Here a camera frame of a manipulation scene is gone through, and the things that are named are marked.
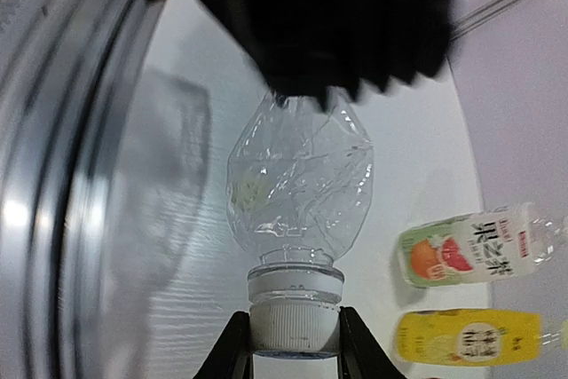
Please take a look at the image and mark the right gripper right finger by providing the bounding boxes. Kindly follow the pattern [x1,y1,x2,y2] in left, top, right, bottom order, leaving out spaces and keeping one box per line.
[338,306,406,379]

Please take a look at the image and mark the fruit tea bottle white label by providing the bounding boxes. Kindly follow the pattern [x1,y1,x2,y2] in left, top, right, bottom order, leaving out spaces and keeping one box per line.
[395,201,568,289]

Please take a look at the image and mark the clear plastic bottle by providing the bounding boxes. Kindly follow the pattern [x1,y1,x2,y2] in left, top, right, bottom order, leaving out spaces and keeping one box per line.
[226,88,375,304]

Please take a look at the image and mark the yellow drink bottle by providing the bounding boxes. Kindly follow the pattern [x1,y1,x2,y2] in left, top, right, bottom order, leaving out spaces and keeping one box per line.
[395,309,567,367]

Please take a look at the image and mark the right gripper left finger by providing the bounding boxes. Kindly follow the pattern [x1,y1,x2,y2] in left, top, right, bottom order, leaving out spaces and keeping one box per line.
[204,312,254,379]

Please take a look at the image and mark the front aluminium rail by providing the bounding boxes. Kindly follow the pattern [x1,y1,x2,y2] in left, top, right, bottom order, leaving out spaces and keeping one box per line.
[1,0,163,378]

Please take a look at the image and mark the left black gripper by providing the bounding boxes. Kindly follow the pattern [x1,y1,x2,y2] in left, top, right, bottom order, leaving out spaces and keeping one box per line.
[200,0,453,112]

